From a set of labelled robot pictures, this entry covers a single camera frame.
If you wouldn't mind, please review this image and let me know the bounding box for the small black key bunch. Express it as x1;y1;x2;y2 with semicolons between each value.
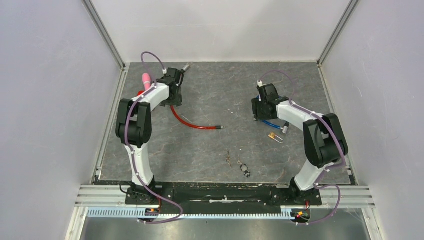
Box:
237;160;251;178

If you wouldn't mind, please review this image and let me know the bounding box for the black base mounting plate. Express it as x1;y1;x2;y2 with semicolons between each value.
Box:
121;181;323;215

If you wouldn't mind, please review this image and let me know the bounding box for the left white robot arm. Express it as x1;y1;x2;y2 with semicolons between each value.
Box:
115;68;184;204

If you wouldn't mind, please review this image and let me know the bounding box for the blue cable lock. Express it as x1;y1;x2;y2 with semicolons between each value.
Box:
255;95;291;135

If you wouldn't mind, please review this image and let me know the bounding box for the red cable lock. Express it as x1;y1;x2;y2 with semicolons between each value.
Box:
170;62;225;130

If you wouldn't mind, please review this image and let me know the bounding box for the brass padlock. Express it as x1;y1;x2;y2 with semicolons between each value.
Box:
268;132;284;144

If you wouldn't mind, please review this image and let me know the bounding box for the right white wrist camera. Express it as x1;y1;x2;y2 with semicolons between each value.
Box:
257;80;267;102

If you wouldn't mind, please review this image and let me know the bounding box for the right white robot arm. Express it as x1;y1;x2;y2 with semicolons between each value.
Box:
251;81;349;204

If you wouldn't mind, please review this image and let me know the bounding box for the pink cylindrical tube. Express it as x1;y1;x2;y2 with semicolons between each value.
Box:
142;73;152;91

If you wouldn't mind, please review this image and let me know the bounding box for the blue slotted cable duct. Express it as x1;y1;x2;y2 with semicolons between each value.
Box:
86;206;296;220

